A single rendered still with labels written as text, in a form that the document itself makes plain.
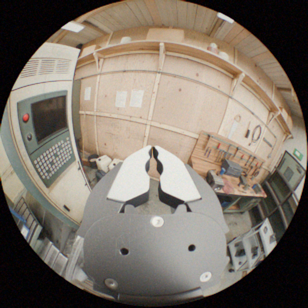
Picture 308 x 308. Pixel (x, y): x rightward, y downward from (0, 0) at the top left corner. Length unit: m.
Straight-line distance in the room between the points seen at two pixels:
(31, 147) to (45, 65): 0.56
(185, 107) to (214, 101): 0.51
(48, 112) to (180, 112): 1.60
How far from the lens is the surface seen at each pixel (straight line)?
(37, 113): 0.81
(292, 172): 3.67
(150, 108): 1.56
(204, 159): 1.80
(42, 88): 0.86
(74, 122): 2.63
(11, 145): 0.36
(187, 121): 1.57
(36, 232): 1.18
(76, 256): 0.97
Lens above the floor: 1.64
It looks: 31 degrees down
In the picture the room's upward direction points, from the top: 13 degrees clockwise
